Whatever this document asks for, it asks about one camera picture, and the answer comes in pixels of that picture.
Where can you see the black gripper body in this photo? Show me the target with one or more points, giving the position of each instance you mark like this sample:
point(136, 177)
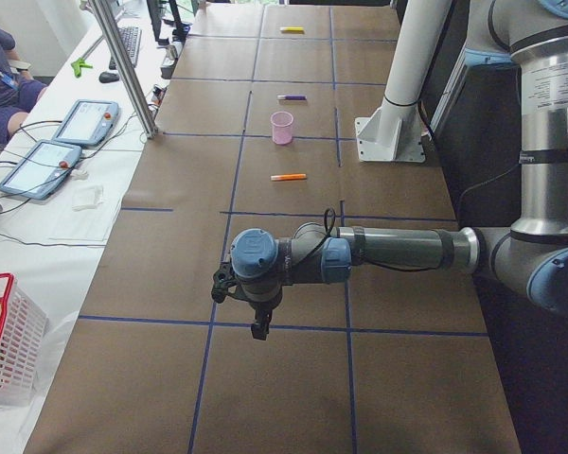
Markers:
point(261, 306)

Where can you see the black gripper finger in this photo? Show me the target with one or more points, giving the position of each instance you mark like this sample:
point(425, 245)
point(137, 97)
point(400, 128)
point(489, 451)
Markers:
point(257, 326)
point(265, 320)

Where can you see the orange marker pen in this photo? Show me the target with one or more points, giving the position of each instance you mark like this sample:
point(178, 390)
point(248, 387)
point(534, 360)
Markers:
point(288, 177)

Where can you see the purple marker pen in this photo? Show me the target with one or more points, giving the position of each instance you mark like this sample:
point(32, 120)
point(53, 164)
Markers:
point(291, 98)

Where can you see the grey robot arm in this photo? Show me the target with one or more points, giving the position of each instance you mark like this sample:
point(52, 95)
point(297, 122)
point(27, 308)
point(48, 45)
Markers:
point(529, 257)

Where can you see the pink mesh pen holder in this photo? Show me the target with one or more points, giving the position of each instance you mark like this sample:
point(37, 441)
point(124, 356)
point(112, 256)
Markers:
point(282, 128)

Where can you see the crumpled white tissue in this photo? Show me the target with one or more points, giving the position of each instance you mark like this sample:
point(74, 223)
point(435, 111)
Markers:
point(88, 197)

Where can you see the white pillar with base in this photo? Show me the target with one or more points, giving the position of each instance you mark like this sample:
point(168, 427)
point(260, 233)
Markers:
point(392, 132)

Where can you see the red white plastic basket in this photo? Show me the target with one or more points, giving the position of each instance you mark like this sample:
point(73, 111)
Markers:
point(22, 325)

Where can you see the upper teach pendant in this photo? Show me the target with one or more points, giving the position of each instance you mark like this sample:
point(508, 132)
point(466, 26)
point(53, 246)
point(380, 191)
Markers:
point(87, 123)

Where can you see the teach pendant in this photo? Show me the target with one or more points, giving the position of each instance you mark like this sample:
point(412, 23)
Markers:
point(87, 123)
point(42, 170)

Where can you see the lower teach pendant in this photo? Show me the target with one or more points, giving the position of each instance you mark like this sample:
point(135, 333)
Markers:
point(42, 170)

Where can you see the black computer mouse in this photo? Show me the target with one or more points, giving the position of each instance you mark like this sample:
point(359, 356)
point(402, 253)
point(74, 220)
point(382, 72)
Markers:
point(108, 77)

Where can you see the black keyboard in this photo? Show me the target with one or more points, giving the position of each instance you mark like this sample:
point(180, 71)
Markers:
point(131, 39)

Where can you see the green clamp tool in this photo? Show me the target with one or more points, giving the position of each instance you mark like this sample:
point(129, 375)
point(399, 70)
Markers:
point(80, 64)

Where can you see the seated person in blue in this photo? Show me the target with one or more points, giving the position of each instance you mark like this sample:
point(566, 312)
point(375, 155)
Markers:
point(19, 92)

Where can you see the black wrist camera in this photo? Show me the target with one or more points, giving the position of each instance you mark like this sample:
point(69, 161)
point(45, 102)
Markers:
point(224, 283)

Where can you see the aluminium frame post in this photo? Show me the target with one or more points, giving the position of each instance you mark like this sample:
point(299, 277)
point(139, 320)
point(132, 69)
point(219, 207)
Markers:
point(108, 26)

